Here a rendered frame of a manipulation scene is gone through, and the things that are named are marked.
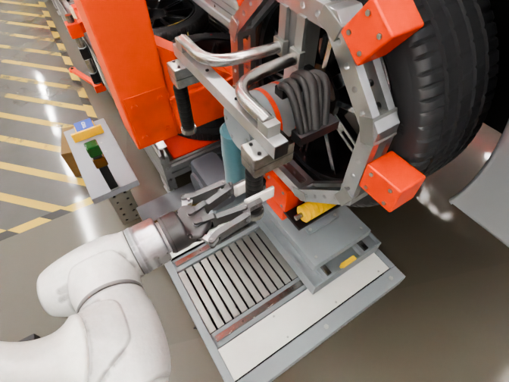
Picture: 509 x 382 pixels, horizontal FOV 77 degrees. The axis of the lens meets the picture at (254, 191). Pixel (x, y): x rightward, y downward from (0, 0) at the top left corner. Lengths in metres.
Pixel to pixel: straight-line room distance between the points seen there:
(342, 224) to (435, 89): 0.83
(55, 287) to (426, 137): 0.69
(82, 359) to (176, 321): 0.98
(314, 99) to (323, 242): 0.83
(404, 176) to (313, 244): 0.70
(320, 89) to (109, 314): 0.48
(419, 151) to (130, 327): 0.59
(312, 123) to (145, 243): 0.36
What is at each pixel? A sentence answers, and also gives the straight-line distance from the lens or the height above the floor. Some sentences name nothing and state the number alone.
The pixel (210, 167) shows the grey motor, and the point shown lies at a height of 0.41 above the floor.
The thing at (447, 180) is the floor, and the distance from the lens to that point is 2.08.
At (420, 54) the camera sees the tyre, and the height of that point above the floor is 1.07.
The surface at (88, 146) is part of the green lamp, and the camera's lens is 1.13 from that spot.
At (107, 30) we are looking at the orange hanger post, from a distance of 1.04.
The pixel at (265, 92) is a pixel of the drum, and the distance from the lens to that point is 0.77.
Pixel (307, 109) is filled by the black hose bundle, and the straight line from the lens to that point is 0.58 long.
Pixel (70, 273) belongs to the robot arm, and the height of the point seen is 0.88.
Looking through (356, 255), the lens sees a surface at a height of 0.15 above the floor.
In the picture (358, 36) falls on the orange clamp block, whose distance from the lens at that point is 0.61.
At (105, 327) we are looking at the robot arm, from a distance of 0.49.
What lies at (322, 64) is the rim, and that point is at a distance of 0.87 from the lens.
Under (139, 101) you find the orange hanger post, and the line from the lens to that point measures 1.15.
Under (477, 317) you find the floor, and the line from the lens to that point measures 1.69.
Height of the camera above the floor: 1.35
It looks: 51 degrees down
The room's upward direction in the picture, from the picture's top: straight up
